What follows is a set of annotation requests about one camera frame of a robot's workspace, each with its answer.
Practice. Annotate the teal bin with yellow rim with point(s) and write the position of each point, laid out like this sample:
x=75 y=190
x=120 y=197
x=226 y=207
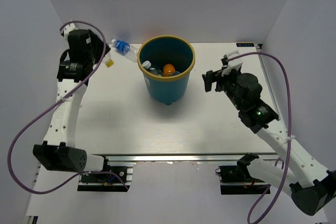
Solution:
x=160 y=51

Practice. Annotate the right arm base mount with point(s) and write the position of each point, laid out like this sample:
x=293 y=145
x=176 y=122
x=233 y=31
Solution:
x=236 y=179

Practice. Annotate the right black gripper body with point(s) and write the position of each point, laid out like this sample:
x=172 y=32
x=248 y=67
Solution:
x=227 y=83

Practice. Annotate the aluminium table front rail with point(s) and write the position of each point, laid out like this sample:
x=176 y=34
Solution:
x=171 y=158

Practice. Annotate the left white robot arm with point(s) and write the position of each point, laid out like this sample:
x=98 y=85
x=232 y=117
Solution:
x=58 y=150

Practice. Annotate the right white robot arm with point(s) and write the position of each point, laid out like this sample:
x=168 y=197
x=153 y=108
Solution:
x=309 y=184

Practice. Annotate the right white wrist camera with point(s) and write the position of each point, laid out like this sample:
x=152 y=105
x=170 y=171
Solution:
x=228 y=65

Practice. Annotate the orange plastic bottle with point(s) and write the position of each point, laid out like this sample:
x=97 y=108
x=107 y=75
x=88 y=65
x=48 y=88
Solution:
x=168 y=70

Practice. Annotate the right blue table sticker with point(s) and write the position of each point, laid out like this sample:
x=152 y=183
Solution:
x=245 y=44

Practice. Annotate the clear bottle with yellow band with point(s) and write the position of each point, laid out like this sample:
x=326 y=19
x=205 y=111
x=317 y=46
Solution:
x=108 y=61

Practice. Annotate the blue label water bottle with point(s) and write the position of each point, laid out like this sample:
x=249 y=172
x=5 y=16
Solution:
x=175 y=73
x=126 y=49

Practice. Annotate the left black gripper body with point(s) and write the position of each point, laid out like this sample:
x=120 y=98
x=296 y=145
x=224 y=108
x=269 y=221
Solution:
x=95 y=54

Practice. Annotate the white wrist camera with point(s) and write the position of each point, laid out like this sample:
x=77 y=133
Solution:
x=228 y=65
x=67 y=29

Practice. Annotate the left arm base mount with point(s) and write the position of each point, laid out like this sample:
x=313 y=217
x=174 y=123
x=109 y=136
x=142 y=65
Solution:
x=117 y=177

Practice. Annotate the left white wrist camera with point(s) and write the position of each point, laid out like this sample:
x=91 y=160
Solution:
x=67 y=29

